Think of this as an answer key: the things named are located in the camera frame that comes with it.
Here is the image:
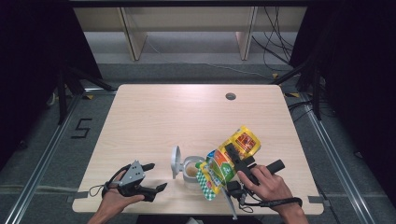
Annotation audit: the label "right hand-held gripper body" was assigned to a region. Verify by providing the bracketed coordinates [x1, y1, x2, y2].
[221, 159, 286, 220]

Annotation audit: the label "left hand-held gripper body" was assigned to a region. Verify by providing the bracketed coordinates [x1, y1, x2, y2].
[115, 160, 148, 201]

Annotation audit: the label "yellow green snack pouch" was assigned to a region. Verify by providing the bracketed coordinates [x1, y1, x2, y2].
[194, 125, 262, 202]

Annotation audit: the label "person's left hand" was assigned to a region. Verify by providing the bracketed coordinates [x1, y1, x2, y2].
[99, 169, 146, 217]

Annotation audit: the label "person's right hand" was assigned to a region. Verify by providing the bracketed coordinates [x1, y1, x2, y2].
[236, 164, 304, 216]

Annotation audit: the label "grey tape strip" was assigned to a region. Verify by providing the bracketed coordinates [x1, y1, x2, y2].
[307, 195, 332, 208]
[65, 190, 90, 203]

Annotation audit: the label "black metal stand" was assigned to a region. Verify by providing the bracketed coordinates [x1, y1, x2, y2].
[55, 65, 117, 126]
[270, 55, 325, 121]

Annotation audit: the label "dark curtain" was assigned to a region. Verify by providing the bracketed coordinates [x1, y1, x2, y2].
[289, 0, 396, 206]
[0, 0, 104, 169]

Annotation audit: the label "light wooden shelf unit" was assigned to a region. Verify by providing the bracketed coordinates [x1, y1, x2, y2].
[73, 6, 307, 62]

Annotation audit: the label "black wrist strap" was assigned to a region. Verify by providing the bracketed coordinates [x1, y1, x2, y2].
[241, 196, 304, 215]
[88, 163, 133, 199]

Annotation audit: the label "black floor cables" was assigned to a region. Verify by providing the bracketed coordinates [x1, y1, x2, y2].
[287, 100, 314, 123]

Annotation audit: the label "aluminium floor rail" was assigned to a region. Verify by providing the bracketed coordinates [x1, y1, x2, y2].
[299, 92, 373, 224]
[4, 88, 118, 224]

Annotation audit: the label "bundle of black cables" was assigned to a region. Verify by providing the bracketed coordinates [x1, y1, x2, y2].
[251, 6, 296, 73]

